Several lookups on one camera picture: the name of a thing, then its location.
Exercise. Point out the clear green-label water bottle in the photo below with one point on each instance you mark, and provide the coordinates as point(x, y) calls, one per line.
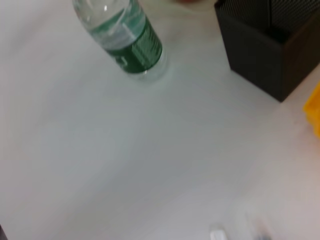
point(130, 47)

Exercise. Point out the red-orange toy orange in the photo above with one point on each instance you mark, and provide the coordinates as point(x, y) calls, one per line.
point(186, 1)

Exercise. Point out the black mesh pen holder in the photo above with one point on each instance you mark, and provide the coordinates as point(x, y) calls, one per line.
point(257, 55)

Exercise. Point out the yellow plastic bin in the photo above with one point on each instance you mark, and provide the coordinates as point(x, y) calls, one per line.
point(313, 112)

